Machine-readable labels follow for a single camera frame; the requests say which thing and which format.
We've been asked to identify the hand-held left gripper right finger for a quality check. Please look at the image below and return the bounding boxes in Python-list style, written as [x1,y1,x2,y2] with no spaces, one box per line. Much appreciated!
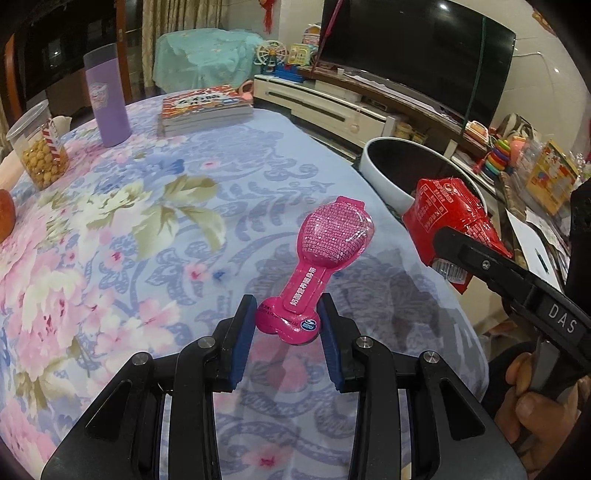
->
[318,293,527,480]

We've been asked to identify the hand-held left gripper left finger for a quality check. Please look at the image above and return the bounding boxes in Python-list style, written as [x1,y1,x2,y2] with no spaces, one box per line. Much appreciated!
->
[41,294,258,480]

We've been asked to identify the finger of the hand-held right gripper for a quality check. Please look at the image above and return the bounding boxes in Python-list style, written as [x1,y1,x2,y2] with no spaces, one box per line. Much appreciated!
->
[434,226,536,303]

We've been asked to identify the red snack packet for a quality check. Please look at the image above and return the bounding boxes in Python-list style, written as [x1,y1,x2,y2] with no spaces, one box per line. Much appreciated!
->
[402,176,514,296]

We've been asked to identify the pink spoon-shaped candy packet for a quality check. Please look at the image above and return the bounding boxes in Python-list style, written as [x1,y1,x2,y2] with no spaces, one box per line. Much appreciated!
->
[255,196,374,346]

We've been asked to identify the white rimmed trash bin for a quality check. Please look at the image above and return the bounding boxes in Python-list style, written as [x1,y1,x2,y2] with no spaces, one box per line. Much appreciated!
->
[358,137,488,219]

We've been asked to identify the person's right hand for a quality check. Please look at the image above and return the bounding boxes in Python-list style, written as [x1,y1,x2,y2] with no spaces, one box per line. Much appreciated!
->
[496,351,591,472]

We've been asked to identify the white paper sheets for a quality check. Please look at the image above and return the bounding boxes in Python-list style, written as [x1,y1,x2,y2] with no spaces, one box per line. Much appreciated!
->
[505,208,570,288]

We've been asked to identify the colourful cardboard toy box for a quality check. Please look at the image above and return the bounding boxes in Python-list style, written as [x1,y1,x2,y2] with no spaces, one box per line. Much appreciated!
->
[526,141,581,216]

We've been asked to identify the toy food set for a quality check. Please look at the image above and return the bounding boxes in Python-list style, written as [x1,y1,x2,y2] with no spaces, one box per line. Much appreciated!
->
[464,121,491,149]

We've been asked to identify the white television cabinet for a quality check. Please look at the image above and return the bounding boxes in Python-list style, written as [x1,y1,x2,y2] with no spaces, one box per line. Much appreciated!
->
[253,74,408,149]

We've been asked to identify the black flat television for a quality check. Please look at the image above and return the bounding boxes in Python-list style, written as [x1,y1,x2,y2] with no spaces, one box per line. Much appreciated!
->
[318,0,517,123]

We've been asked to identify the grey edged book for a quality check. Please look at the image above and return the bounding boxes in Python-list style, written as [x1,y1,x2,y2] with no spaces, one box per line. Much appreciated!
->
[157,111,254,138]

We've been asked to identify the colourful cartoon cover book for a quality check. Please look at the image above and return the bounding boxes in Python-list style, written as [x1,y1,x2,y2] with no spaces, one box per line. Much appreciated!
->
[161,85,254,118]

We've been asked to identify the blue toy base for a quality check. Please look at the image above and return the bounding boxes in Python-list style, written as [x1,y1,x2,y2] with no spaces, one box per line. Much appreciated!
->
[261,65,305,84]

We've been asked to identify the colourful toy house box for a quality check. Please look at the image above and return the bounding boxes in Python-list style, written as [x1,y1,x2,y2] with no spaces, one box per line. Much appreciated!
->
[288,44,317,68]

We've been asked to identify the pink thin stick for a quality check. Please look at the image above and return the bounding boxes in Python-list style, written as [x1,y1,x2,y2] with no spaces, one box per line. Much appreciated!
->
[311,0,341,80]

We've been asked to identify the red apple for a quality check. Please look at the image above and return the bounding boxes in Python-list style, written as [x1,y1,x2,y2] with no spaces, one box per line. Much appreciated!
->
[0,189,16,243]

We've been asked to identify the purple tumbler cup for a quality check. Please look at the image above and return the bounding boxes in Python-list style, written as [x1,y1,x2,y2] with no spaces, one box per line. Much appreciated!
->
[83,43,133,147]

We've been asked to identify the clear jar of snack balls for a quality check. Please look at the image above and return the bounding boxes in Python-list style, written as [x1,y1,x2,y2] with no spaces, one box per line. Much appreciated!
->
[6,99,70,191]

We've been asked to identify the ferris wheel toy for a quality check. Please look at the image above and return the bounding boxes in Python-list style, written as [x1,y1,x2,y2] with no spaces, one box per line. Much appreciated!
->
[254,41,288,75]

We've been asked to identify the teal furniture cover cloth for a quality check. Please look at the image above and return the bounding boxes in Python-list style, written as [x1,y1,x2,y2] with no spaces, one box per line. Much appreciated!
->
[154,28,274,96]

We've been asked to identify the red hanging decoration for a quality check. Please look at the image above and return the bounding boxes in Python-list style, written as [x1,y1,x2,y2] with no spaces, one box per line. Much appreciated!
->
[259,0,280,34]

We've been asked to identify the gold patterned curtain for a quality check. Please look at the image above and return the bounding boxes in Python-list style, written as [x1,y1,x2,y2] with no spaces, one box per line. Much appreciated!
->
[141,0,209,95]

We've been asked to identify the dark glass sliding door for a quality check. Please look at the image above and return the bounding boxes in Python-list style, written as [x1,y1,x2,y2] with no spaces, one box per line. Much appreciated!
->
[14,0,145,114]

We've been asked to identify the rainbow stacking ring toy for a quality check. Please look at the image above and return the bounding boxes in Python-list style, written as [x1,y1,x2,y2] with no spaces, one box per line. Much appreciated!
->
[482,138,514,179]

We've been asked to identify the green hanging cord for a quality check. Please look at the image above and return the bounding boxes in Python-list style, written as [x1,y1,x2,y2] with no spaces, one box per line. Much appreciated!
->
[464,18,488,136]

